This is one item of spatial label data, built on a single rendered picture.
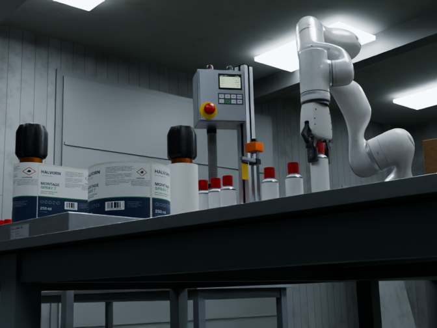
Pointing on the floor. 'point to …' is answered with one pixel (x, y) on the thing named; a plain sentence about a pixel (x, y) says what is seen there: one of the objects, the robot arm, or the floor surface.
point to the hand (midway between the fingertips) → (318, 157)
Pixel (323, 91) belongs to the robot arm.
